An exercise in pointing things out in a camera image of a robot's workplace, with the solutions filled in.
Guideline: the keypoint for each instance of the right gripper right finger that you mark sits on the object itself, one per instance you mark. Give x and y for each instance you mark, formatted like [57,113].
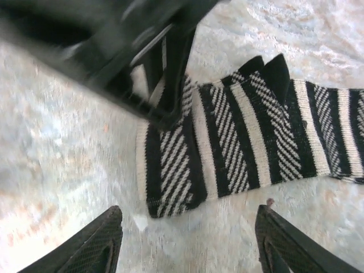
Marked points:
[284,250]

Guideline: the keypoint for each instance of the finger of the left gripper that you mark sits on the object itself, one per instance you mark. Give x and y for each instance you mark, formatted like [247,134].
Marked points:
[128,91]
[179,71]

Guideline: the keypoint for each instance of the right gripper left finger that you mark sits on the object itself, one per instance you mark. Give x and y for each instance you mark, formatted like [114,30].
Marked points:
[94,250]

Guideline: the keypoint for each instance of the black and white striped sock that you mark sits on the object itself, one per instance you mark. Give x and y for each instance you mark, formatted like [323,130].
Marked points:
[227,142]

